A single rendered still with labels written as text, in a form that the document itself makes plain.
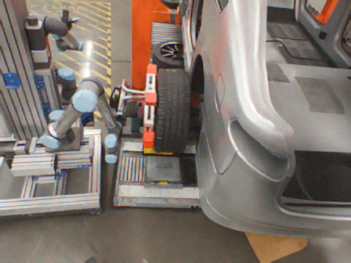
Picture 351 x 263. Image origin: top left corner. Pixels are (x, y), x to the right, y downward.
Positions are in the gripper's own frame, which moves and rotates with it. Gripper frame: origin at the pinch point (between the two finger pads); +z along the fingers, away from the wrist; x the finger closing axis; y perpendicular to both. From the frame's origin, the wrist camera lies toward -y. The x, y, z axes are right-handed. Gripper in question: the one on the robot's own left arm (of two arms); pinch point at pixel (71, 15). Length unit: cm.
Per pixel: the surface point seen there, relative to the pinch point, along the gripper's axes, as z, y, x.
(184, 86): -71, -7, 104
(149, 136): -98, 24, 88
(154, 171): -78, 88, 102
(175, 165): -67, 86, 121
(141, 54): -22, 7, 67
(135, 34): -23, -10, 60
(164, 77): -66, -6, 89
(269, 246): -125, 95, 212
